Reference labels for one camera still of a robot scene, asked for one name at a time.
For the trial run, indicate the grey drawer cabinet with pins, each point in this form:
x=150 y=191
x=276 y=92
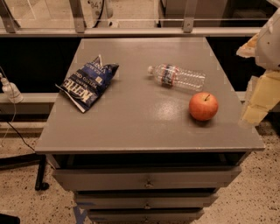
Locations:
x=139 y=124

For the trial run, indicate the middle grey drawer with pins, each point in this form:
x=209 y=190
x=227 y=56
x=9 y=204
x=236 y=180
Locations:
x=146 y=201

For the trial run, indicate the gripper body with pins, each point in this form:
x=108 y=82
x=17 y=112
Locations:
x=269 y=48

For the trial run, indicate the top grey drawer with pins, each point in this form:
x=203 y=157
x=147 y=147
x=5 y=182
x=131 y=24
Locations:
x=146 y=178

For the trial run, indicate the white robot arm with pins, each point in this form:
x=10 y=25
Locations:
x=264 y=47

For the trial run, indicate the clear plastic water bottle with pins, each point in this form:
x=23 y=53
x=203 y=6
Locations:
x=172 y=76

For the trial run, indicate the grey drawer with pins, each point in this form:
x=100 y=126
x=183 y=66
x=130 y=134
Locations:
x=146 y=178
x=144 y=216
x=146 y=201

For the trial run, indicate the blue Kettle chips bag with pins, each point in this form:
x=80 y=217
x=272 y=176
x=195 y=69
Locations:
x=85 y=86

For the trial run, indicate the metal glass railing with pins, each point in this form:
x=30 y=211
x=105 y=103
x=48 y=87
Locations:
x=134 y=18

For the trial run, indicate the red apple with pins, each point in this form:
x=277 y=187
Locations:
x=203 y=106

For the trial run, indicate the bottom grey drawer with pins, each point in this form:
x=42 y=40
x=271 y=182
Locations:
x=144 y=216

